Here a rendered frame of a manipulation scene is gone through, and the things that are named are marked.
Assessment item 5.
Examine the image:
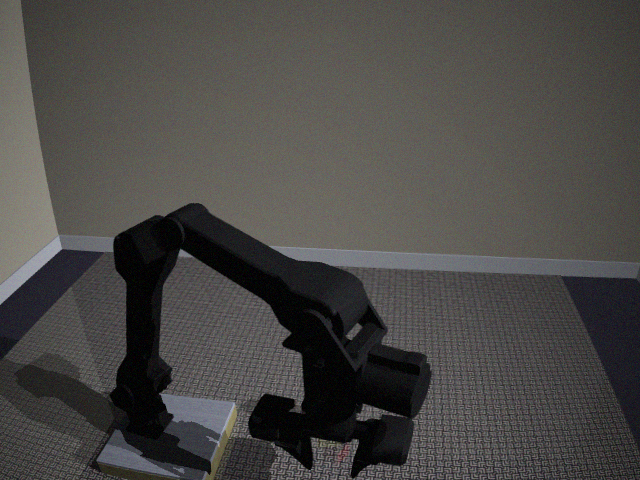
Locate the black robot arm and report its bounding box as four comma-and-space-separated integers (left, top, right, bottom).
109, 203, 432, 440

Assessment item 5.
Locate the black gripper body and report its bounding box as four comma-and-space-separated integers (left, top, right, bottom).
248, 388, 414, 466

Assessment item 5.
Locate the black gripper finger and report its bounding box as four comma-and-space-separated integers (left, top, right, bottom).
351, 444, 378, 479
274, 433, 314, 470

